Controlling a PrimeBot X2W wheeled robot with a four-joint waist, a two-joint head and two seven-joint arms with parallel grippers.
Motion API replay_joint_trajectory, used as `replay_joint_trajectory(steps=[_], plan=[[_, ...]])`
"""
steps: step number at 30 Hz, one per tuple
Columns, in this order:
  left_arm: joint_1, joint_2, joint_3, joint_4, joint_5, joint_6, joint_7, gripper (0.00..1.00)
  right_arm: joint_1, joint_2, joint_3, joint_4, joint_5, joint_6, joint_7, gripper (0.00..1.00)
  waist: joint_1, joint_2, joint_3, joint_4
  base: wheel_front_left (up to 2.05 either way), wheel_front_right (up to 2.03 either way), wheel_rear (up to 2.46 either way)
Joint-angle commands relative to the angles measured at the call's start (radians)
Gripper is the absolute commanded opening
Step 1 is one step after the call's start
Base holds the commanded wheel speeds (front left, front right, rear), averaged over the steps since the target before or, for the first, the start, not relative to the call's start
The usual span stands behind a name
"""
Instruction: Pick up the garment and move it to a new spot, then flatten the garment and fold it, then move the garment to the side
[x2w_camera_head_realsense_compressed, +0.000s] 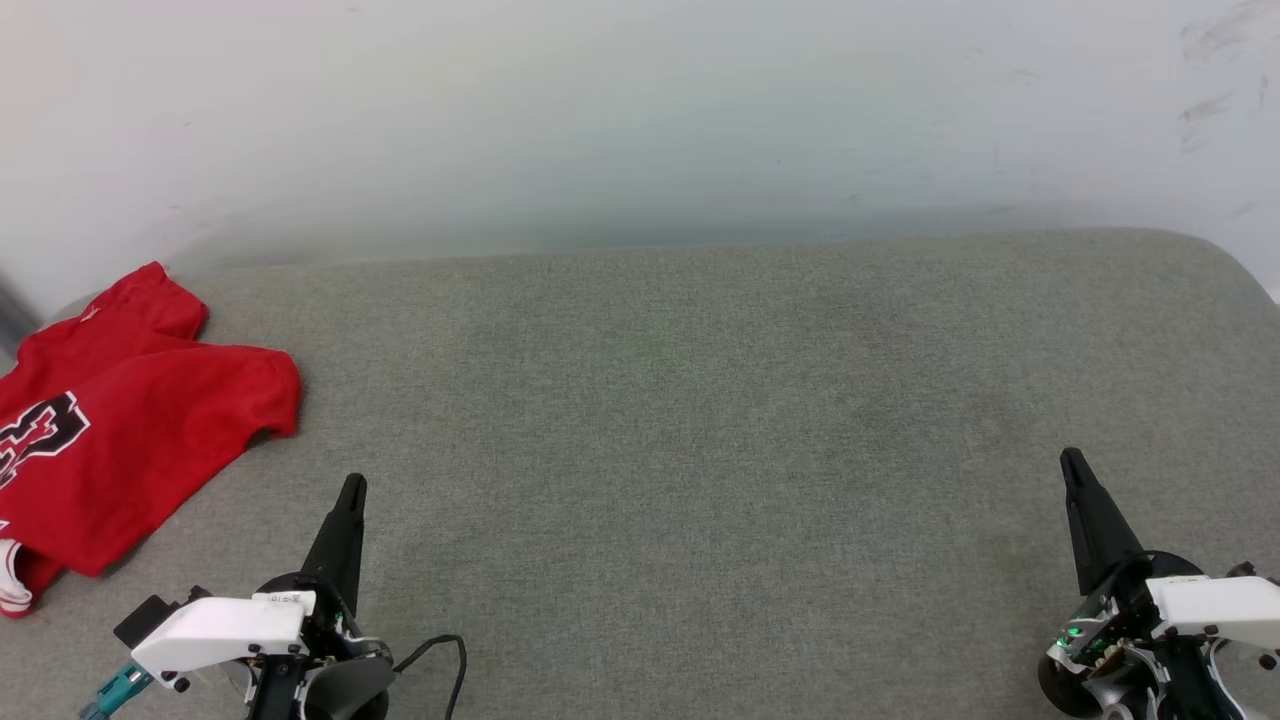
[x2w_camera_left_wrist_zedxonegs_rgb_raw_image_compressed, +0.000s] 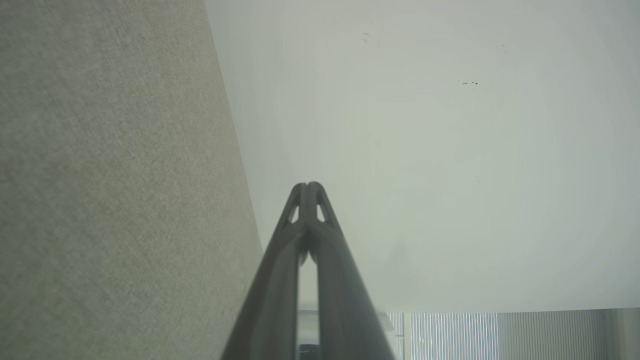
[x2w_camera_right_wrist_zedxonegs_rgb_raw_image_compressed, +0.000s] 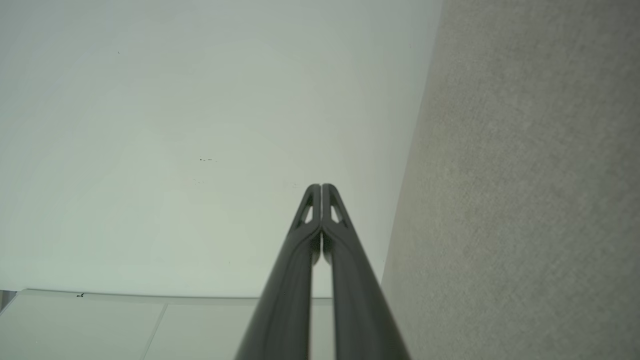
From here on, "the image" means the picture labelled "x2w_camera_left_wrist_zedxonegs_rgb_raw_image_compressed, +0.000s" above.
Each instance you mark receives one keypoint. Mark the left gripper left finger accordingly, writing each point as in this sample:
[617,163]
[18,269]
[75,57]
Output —
[272,300]

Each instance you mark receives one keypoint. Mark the grey fabric sofa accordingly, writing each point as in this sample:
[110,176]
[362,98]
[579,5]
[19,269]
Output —
[115,180]

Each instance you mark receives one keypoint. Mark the white vertical window blinds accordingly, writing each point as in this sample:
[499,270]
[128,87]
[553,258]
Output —
[500,336]

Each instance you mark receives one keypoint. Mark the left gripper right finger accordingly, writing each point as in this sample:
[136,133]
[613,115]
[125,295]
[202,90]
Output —
[345,310]

